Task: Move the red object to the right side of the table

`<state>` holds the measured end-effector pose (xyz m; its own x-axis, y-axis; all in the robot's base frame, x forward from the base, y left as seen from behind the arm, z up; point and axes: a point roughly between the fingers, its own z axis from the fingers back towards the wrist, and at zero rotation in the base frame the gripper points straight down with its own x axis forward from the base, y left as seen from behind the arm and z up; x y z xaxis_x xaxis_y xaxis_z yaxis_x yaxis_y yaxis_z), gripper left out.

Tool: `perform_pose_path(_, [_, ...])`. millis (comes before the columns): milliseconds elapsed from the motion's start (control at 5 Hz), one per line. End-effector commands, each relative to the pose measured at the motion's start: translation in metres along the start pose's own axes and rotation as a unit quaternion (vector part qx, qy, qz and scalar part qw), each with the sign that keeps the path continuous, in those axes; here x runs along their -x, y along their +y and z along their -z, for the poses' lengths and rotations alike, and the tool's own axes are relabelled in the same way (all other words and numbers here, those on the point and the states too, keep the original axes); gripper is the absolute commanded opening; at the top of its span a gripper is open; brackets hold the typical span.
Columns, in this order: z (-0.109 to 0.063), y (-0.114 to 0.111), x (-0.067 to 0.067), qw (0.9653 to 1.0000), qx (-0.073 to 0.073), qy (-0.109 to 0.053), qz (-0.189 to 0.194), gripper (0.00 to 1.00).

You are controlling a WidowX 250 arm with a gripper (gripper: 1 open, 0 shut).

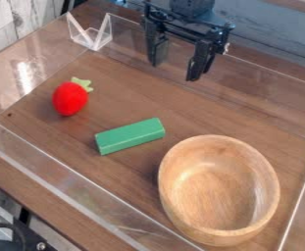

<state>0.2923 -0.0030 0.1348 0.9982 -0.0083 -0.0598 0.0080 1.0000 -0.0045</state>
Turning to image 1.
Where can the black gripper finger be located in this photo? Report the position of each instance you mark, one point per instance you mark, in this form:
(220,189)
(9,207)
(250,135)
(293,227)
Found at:
(157,43)
(201,60)

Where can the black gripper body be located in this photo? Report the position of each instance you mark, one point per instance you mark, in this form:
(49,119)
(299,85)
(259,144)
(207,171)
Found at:
(192,17)

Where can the red toy strawberry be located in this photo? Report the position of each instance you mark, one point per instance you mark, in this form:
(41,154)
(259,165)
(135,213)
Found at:
(72,95)

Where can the green rectangular block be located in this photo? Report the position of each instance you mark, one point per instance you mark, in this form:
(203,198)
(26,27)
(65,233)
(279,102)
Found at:
(129,135)

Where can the wooden bowl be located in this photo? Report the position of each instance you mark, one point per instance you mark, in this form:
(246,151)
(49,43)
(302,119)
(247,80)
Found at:
(219,189)

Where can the black clamp under table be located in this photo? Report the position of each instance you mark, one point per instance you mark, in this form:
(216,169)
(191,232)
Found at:
(18,237)

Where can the clear acrylic corner bracket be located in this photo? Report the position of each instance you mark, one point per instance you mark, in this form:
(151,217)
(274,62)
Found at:
(93,38)

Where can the clear acrylic back wall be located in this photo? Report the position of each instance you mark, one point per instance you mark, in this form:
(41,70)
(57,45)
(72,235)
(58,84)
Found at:
(264,93)

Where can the clear acrylic wall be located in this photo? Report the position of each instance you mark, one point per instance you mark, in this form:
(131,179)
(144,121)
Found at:
(112,189)
(264,93)

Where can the clear acrylic front wall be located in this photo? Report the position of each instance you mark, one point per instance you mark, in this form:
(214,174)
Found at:
(112,189)

